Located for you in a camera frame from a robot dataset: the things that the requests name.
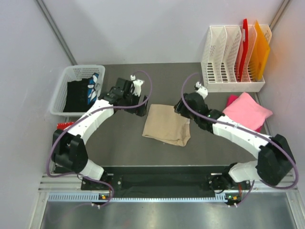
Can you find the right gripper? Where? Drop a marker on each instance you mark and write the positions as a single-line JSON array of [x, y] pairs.
[[179, 108]]

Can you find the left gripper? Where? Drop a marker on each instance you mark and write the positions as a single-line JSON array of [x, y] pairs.
[[140, 111]]

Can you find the beige t shirt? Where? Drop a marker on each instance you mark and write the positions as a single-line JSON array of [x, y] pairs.
[[164, 125]]

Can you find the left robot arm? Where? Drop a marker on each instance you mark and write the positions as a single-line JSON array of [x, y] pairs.
[[69, 145]]

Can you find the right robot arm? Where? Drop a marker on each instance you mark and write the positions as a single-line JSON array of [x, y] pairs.
[[273, 156]]

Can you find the blue white t shirt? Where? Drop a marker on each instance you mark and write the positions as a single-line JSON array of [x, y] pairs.
[[92, 91]]

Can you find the black t shirt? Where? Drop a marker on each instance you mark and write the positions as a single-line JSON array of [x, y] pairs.
[[76, 100]]

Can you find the white file organizer rack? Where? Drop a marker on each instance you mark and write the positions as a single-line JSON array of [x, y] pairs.
[[220, 54]]

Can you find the light pink folded cloth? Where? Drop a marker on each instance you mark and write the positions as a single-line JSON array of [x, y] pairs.
[[259, 111]]

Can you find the red folder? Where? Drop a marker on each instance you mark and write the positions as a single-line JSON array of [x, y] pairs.
[[243, 49]]

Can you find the orange folder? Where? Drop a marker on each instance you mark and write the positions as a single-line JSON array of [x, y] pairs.
[[260, 51]]

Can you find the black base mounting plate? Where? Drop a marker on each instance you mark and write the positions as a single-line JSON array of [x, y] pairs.
[[160, 184]]

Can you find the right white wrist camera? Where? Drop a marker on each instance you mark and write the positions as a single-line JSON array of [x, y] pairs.
[[201, 90]]

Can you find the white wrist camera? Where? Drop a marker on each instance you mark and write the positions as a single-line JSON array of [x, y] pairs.
[[136, 85], [201, 90]]

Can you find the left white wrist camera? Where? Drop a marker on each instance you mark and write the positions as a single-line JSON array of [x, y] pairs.
[[136, 85]]

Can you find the aluminium frame rail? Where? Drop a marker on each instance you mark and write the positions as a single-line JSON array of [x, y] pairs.
[[71, 183]]

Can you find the white slotted cable duct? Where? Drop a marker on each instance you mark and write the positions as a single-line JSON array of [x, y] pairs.
[[99, 198]]

